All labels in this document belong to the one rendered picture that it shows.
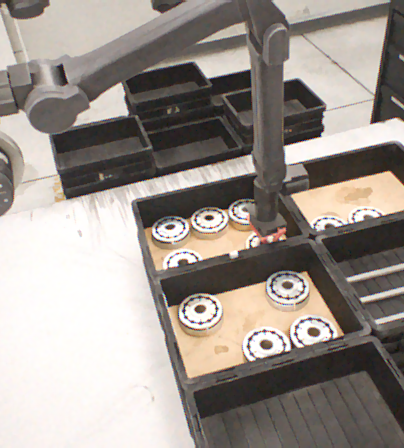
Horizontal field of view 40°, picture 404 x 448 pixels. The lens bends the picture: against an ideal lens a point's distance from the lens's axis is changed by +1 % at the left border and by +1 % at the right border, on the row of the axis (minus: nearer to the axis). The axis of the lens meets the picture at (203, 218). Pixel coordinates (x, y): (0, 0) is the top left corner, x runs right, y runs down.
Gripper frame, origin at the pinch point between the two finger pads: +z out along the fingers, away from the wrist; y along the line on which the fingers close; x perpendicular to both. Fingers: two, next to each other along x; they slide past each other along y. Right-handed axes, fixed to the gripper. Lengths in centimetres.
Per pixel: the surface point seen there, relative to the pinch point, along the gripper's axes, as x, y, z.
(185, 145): -22, 122, 50
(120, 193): 25, 59, 18
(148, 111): -9, 136, 35
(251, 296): 9.9, -11.9, 4.2
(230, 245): 6.9, 6.6, 4.3
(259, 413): 22.1, -39.5, 4.1
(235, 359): 21.1, -26.3, 4.1
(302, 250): -4.8, -10.1, -3.6
